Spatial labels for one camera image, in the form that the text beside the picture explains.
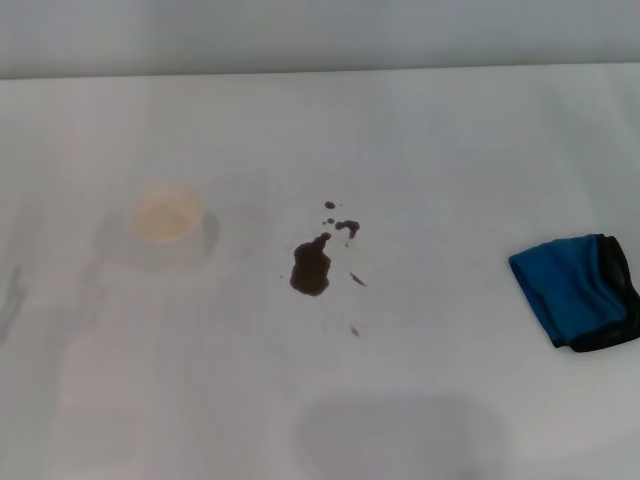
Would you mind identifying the white paper cup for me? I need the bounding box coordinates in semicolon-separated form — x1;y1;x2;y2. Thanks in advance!
125;179;207;274

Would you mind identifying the blue rag with black trim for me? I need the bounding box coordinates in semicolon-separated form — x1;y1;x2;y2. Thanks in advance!
508;232;640;354

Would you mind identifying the large black water puddle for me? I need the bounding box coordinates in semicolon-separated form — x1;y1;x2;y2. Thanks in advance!
288;232;334;300

